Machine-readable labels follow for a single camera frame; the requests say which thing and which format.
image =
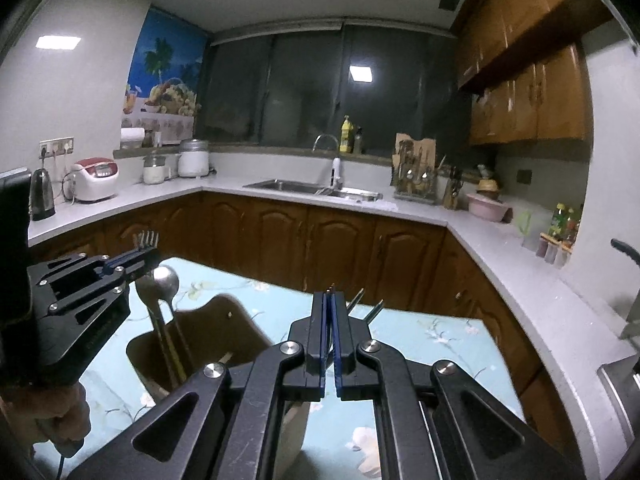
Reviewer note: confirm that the white pot with steel lid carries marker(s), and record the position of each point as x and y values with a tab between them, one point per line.
193	160

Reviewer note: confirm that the steel spoon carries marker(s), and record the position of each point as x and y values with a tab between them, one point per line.
145	294
166	280

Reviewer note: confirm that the white tap filter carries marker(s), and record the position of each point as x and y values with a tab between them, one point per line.
336	172

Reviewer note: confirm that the yellow bottle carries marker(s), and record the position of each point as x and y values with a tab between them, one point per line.
346	137

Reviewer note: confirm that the floral light blue tablecloth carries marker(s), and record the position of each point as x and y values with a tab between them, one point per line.
415	330

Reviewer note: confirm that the knife block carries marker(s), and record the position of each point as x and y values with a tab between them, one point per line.
452	192

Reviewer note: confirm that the pink basin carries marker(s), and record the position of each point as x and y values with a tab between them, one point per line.
487	207

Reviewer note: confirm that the dark kitchen window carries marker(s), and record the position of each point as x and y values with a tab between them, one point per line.
300	85

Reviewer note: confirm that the wooden cutlery rack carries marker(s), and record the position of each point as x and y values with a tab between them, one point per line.
412	170

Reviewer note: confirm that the square ceiling light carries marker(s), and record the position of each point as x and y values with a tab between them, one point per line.
60	43

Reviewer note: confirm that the dark bottle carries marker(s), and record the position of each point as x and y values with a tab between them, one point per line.
358	142

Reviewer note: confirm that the steel electric kettle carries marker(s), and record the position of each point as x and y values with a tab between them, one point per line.
42	195

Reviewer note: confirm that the steel kitchen sink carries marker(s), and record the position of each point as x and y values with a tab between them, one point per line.
300	187

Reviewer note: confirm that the paper towel roll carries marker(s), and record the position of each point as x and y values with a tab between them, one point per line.
132	138

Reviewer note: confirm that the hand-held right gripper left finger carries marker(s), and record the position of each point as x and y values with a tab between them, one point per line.
320	355

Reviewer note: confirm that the tropical fruit wall poster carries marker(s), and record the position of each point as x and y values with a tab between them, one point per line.
165	75

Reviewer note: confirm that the seasoning bottle rack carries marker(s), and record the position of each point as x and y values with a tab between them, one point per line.
560	230

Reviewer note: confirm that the person's left hand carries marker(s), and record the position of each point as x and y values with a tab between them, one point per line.
50	420

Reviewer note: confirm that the dark wall socket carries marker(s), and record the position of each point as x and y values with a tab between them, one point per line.
523	176

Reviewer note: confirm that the white kitchen countertop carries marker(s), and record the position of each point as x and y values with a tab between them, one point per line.
425	215

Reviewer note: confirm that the white wall socket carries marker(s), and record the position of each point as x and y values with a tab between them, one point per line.
57	146

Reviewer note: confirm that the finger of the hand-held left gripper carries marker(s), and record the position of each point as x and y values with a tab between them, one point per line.
100	295
65	267

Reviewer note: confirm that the steel fork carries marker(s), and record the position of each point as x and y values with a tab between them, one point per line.
145	246

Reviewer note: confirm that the yellow and brown bowl stack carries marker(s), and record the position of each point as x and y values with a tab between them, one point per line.
487	182

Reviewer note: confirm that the wooden wall cabinets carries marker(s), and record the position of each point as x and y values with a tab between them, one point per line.
525	35

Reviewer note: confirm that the steel faucet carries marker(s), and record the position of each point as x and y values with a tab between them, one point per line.
320	140

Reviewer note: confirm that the wooden utensil holder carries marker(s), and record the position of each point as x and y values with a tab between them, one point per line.
220	325

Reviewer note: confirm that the white and red rice cooker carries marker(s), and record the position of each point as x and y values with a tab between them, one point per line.
95	180

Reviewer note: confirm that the wooden base cabinets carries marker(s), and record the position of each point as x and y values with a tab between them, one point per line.
340	240

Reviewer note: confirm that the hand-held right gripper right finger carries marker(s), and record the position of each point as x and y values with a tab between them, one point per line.
341	360

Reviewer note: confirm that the white jar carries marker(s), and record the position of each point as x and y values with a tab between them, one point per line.
155	172

